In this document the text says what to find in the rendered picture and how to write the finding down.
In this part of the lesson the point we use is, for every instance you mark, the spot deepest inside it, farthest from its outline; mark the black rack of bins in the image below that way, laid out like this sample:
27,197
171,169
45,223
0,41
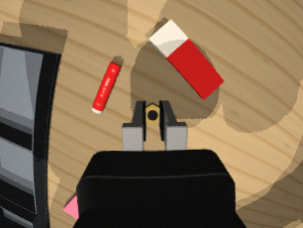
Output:
27,80

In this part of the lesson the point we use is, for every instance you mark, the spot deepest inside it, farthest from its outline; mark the gold hex nut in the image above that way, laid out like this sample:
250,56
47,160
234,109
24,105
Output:
152,114

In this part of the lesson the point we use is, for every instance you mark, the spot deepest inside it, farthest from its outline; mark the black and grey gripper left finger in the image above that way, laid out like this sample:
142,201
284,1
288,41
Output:
134,134

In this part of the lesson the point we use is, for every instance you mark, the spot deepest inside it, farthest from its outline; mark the red and white eraser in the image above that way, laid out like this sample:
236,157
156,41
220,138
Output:
186,59

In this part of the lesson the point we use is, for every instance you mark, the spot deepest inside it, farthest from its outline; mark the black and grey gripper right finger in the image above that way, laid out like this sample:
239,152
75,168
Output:
173,133

